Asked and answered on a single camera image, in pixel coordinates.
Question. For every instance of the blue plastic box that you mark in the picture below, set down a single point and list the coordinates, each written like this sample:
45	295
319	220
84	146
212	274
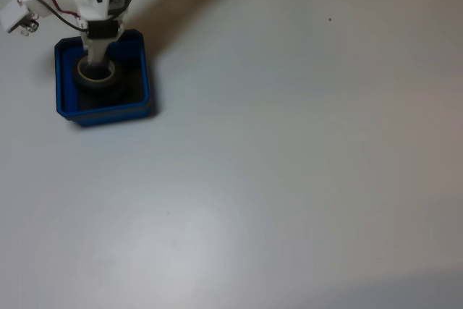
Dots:
108	118

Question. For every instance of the white square camera box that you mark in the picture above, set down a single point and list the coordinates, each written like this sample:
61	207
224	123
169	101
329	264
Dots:
14	16

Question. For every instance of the black tape roll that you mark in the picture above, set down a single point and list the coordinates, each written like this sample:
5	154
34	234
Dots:
94	89

